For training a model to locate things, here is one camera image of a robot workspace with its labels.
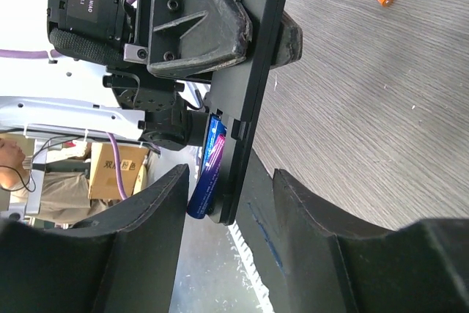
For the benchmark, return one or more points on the blue battery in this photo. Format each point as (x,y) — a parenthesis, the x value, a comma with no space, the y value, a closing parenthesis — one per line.
(216,128)

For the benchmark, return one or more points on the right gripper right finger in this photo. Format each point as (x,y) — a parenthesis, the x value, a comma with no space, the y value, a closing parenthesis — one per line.
(319,273)

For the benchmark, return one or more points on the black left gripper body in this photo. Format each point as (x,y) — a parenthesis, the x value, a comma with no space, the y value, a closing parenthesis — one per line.
(157,36)

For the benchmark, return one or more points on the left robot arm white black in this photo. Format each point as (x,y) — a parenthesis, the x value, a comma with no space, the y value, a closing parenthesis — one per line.
(76,90)

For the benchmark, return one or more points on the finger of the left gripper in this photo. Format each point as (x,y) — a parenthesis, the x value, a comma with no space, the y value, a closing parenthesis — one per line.
(289,44)
(189,37)

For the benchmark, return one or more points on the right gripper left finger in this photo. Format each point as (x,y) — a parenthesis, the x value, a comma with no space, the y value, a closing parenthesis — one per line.
(145,233)

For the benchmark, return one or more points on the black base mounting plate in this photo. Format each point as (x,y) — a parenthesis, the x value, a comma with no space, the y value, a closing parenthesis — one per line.
(256,218)

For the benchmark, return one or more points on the black remote control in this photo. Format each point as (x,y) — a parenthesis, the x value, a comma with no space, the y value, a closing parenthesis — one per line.
(237,93)

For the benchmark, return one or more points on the purple pink battery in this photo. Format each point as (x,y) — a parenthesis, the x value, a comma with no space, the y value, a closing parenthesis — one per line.
(202,196)

